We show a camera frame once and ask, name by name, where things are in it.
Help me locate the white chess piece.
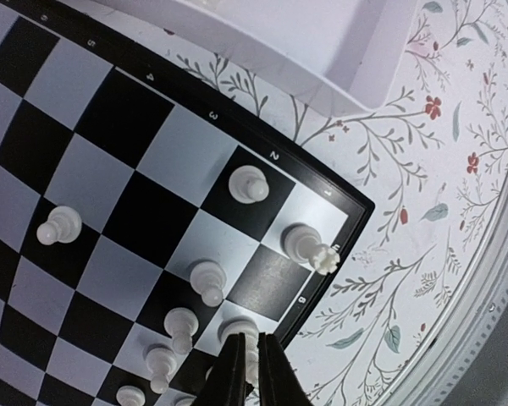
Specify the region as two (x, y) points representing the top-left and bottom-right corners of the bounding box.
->
(36, 206), (82, 245)
(228, 165), (269, 204)
(163, 307), (199, 355)
(283, 224), (340, 276)
(146, 346), (178, 394)
(115, 385), (146, 406)
(190, 261), (227, 307)

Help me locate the black grey chessboard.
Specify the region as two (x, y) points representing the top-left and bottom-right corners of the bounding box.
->
(0, 1), (374, 405)

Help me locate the white chess piece thirteenth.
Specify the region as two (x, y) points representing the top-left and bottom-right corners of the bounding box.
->
(218, 316), (260, 386)

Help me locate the floral table mat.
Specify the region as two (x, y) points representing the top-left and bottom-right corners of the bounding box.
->
(168, 1), (508, 405)

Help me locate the white plastic tray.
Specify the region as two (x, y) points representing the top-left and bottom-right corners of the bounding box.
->
(181, 0), (420, 116)

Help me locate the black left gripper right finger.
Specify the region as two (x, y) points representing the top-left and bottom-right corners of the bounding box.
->
(257, 333), (312, 406)

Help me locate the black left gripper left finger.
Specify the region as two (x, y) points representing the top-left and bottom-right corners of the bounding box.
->
(196, 333), (246, 406)

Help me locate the aluminium front rail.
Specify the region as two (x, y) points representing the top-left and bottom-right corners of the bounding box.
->
(378, 177), (508, 405)

